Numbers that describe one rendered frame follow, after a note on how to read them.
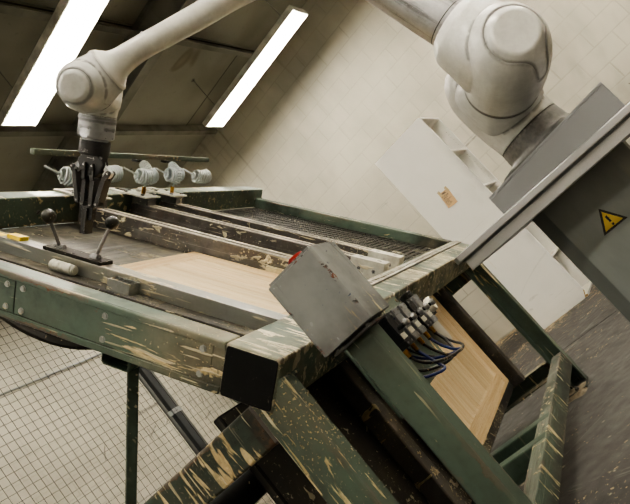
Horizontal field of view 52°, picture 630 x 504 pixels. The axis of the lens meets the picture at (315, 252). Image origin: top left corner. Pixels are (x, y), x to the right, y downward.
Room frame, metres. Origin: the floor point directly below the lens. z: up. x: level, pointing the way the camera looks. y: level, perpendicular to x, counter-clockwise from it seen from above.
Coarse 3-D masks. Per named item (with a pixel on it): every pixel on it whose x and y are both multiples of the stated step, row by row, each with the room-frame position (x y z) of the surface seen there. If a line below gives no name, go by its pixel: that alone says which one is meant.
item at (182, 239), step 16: (64, 192) 2.12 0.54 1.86; (96, 224) 2.13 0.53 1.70; (128, 224) 2.09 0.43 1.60; (144, 224) 2.08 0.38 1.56; (160, 224) 2.07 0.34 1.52; (144, 240) 2.09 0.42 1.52; (160, 240) 2.07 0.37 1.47; (176, 240) 2.05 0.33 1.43; (192, 240) 2.04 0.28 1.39; (208, 240) 2.02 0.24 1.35; (224, 240) 2.02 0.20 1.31; (224, 256) 2.02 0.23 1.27; (240, 256) 2.00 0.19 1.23; (256, 256) 1.98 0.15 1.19; (272, 256) 1.97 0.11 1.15; (288, 256) 2.00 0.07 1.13
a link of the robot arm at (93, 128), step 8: (80, 120) 1.40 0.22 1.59; (88, 120) 1.40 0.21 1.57; (96, 120) 1.40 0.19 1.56; (104, 120) 1.41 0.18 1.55; (112, 120) 1.43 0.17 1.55; (80, 128) 1.41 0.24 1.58; (88, 128) 1.40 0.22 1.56; (96, 128) 1.41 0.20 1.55; (104, 128) 1.42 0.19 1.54; (112, 128) 1.44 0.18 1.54; (88, 136) 1.41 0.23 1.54; (96, 136) 1.41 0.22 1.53; (104, 136) 1.42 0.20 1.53; (112, 136) 1.45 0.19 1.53
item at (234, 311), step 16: (0, 240) 1.63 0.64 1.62; (16, 240) 1.63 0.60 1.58; (32, 240) 1.66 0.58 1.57; (32, 256) 1.61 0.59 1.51; (48, 256) 1.60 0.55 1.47; (64, 256) 1.58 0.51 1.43; (80, 272) 1.58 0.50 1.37; (96, 272) 1.56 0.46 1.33; (112, 272) 1.55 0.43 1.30; (128, 272) 1.56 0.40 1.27; (144, 288) 1.53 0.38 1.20; (160, 288) 1.52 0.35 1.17; (176, 288) 1.51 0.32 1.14; (192, 288) 1.54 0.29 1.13; (176, 304) 1.52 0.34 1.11; (192, 304) 1.50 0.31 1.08; (208, 304) 1.49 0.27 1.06; (224, 304) 1.48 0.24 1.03; (240, 304) 1.50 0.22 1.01; (240, 320) 1.48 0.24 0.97; (256, 320) 1.46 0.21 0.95; (272, 320) 1.45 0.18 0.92
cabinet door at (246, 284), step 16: (176, 256) 1.91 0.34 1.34; (192, 256) 1.95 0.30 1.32; (208, 256) 2.00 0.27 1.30; (144, 272) 1.68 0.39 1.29; (160, 272) 1.71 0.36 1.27; (176, 272) 1.74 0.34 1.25; (192, 272) 1.78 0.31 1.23; (208, 272) 1.82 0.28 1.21; (224, 272) 1.85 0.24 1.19; (240, 272) 1.89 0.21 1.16; (256, 272) 1.92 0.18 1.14; (208, 288) 1.66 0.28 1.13; (224, 288) 1.69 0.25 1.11; (240, 288) 1.72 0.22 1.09; (256, 288) 1.76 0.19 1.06; (256, 304) 1.61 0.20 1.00; (272, 304) 1.64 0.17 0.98
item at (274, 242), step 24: (144, 168) 2.38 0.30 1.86; (120, 192) 2.38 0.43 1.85; (144, 192) 2.40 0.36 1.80; (144, 216) 2.40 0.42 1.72; (168, 216) 2.37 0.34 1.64; (192, 216) 2.34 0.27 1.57; (240, 240) 2.30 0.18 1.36; (264, 240) 2.28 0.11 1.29; (288, 240) 2.25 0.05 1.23; (360, 264) 2.19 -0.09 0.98; (384, 264) 2.17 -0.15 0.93
